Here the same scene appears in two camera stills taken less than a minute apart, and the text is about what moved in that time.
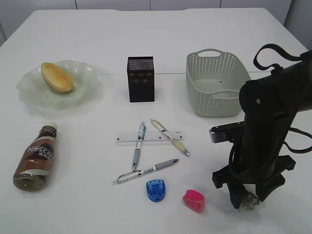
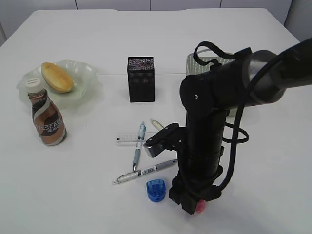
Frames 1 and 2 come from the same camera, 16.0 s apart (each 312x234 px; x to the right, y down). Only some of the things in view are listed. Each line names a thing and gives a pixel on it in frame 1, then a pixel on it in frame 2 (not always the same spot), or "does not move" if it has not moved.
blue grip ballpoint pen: x=141 y=136 does not move
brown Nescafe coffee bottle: x=37 y=161 → x=49 y=124
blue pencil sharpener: x=156 y=189 does not move
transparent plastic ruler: x=154 y=136 does not move
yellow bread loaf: x=56 y=77 does not move
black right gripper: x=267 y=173 → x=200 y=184
